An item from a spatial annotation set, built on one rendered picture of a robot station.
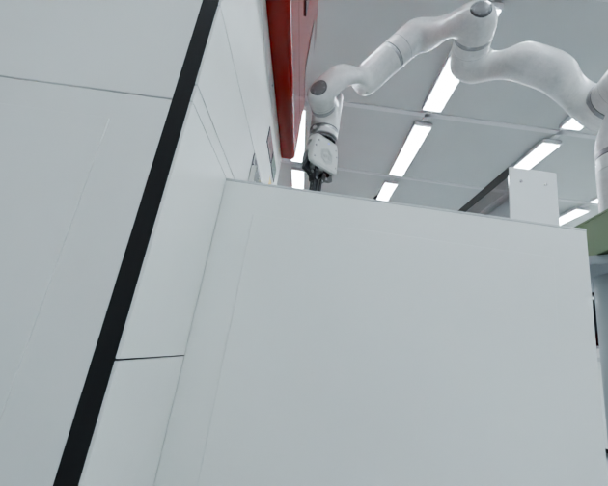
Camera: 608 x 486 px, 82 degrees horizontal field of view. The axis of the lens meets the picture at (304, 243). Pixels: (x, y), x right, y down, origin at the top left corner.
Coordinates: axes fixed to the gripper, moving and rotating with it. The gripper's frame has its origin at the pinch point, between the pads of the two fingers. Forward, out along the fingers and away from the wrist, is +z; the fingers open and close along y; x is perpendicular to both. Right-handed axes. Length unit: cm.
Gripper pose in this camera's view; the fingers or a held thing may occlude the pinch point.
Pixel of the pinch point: (315, 188)
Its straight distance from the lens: 98.2
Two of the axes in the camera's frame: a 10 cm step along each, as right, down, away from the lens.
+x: -6.6, 1.2, 7.5
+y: 7.4, 3.0, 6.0
